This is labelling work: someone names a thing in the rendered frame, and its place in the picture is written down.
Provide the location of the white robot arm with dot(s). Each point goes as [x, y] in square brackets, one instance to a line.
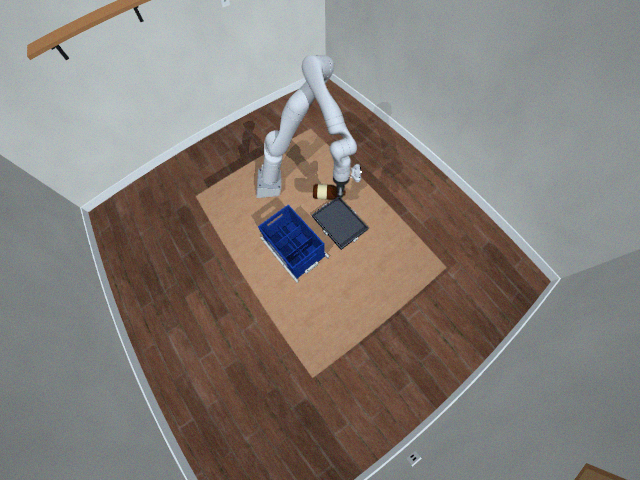
[314, 67]

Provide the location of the brown glass bottle with cream label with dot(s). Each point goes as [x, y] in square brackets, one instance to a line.
[324, 191]

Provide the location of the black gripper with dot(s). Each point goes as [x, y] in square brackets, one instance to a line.
[340, 185]

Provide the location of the blue crate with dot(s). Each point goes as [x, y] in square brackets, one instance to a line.
[302, 245]

